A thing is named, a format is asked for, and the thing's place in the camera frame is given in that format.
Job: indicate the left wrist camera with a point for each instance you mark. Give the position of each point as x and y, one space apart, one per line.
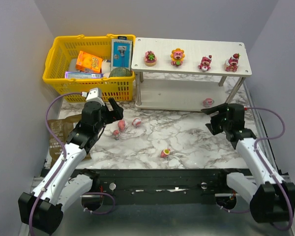
94 94

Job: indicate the yellow plastic basket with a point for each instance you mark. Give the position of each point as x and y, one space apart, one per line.
66 48

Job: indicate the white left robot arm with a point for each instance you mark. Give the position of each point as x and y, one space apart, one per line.
44 207

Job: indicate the brown paper bag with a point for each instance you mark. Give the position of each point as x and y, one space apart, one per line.
61 128

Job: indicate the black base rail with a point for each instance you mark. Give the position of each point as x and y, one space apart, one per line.
164 186

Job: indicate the purple flat box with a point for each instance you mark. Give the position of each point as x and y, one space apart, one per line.
82 75

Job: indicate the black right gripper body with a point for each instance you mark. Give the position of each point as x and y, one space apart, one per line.
218 122

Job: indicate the orange snack box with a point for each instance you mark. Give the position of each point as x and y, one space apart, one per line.
88 63

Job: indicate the blue razor package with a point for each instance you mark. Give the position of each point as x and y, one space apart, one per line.
121 53

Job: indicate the green melon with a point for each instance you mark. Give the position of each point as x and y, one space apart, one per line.
120 72

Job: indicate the white two-tier shelf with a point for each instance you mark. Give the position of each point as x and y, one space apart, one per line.
186 94

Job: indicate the pink bear sunflower toy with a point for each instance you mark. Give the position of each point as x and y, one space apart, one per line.
177 57

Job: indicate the pink bear cake toy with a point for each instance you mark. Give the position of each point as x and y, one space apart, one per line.
150 58

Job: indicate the white item in basket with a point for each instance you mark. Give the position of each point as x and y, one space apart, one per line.
106 66

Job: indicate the pink bear flower-wreath toy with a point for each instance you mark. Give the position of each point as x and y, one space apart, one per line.
116 134

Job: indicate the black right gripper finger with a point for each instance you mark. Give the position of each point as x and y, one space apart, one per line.
214 129
219 108

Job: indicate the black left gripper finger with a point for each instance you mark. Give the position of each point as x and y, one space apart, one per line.
115 105
118 113

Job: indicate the pink bear strawberry toy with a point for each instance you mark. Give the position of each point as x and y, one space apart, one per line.
231 64

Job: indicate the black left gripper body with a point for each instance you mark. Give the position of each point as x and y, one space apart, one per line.
110 114

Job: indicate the pink bear white-hat toy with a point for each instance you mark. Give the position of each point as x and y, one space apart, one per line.
204 65

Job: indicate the pink bear shell toy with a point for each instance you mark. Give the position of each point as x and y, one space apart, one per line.
137 122

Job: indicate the pink bear yellow-hat toy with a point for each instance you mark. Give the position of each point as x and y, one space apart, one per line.
165 153

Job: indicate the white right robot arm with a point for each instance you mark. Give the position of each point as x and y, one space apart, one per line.
271 199

